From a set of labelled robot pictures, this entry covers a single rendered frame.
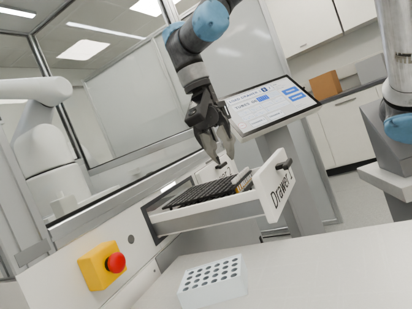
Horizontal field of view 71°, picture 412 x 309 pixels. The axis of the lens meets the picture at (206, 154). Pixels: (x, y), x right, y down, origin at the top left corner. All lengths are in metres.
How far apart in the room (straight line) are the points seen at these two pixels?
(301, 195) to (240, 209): 1.09
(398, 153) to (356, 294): 0.48
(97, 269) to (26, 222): 0.15
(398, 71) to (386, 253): 0.32
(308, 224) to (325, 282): 1.25
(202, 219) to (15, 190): 0.40
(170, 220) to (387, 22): 0.61
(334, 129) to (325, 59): 1.09
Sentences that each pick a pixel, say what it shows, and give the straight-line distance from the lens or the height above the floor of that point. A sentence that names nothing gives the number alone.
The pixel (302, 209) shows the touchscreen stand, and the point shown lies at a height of 0.45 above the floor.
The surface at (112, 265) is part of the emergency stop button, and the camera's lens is 0.62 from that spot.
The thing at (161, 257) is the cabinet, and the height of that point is 0.78.
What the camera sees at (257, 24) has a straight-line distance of 2.46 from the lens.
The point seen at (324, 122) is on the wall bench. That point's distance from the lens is 3.65.
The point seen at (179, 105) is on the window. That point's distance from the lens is 1.15.
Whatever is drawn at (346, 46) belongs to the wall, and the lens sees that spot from 4.33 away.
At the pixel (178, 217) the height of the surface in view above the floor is 0.87.
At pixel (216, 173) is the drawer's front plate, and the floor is 0.89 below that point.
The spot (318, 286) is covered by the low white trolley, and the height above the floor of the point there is 0.76.
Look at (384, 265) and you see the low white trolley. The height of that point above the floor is 0.76.
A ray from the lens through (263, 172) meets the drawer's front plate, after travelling 0.65.
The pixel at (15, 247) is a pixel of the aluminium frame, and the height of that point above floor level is 0.99.
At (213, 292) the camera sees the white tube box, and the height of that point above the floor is 0.78.
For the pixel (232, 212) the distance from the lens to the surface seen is 0.69.
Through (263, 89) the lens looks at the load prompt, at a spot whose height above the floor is 1.16.
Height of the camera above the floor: 1.05
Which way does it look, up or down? 4 degrees down
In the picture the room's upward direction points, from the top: 21 degrees counter-clockwise
